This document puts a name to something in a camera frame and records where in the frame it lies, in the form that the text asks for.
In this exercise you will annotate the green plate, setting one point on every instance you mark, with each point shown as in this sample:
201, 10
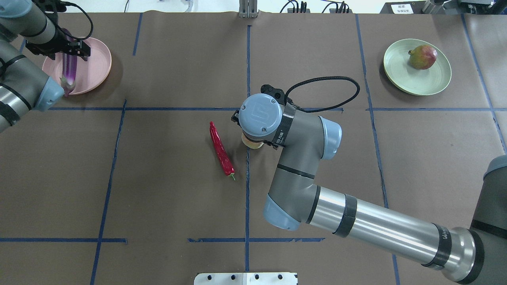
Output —
410, 80

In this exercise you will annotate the red apple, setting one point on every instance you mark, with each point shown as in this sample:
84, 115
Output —
422, 57

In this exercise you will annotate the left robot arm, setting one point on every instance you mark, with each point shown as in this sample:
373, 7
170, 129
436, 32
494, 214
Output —
24, 86

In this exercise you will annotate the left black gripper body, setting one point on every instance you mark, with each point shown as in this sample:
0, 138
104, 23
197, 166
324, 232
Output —
59, 42

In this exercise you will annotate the aluminium frame post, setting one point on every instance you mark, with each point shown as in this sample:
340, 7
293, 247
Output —
248, 9

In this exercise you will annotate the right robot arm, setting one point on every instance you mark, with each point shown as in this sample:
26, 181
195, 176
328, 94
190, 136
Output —
473, 256

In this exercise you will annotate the purple eggplant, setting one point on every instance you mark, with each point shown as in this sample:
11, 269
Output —
69, 71

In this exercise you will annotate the pale peach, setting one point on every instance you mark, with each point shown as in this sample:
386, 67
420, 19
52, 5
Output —
251, 144

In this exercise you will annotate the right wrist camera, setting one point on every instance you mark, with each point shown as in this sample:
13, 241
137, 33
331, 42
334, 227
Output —
277, 94

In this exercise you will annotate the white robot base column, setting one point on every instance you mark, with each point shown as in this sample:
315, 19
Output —
247, 278

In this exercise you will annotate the pink plate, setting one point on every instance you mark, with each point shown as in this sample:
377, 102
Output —
89, 74

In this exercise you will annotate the white paper label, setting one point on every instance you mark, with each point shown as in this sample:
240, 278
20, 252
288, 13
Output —
403, 8

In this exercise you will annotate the red chili pepper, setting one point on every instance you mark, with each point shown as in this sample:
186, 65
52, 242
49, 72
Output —
226, 164

